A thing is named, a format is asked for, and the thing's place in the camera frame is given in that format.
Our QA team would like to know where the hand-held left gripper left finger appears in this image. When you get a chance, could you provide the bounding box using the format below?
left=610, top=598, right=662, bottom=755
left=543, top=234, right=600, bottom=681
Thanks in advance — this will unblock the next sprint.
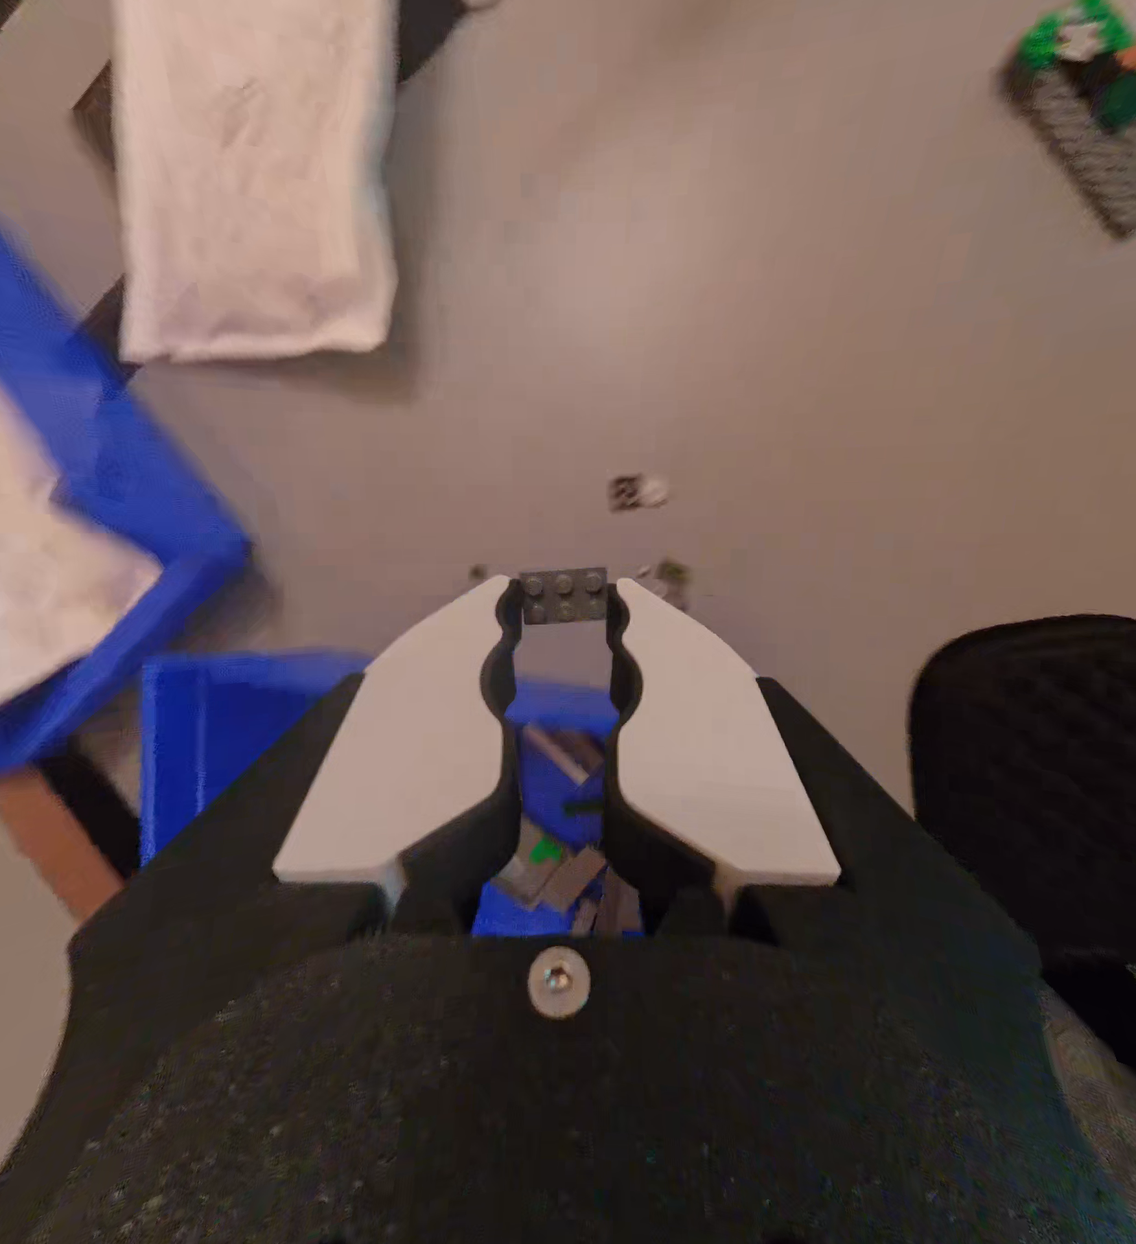
left=269, top=573, right=522, bottom=933

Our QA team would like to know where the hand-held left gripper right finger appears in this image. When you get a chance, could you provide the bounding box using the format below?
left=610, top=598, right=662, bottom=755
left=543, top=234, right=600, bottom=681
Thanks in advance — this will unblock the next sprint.
left=603, top=576, right=842, bottom=933

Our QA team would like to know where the dark grey brick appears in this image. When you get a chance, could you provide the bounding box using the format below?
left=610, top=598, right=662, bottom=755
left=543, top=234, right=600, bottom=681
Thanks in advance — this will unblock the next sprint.
left=519, top=566, right=610, bottom=626

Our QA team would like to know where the grey toy brick model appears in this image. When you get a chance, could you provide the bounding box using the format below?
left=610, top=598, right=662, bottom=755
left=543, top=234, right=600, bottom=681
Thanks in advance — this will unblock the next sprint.
left=999, top=0, right=1136, bottom=241

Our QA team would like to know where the grey desk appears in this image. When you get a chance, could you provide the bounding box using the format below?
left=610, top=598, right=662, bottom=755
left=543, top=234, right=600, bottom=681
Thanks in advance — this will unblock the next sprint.
left=0, top=0, right=1136, bottom=1099

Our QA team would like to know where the pile of loose toy bricks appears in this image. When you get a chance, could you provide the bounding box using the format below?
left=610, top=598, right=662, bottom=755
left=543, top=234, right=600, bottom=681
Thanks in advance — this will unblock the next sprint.
left=489, top=725, right=644, bottom=937

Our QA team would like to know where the black chair armrest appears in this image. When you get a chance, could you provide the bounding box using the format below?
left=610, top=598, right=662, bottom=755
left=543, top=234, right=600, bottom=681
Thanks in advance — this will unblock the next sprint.
left=907, top=612, right=1136, bottom=1099

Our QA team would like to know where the small blue plastic bin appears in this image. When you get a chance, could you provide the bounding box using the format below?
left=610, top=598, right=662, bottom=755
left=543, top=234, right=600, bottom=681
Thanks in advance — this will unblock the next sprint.
left=0, top=184, right=255, bottom=781

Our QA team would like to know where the medium white paper bag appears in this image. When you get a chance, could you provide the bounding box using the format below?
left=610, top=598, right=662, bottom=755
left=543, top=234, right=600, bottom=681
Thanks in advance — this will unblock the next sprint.
left=110, top=0, right=400, bottom=368

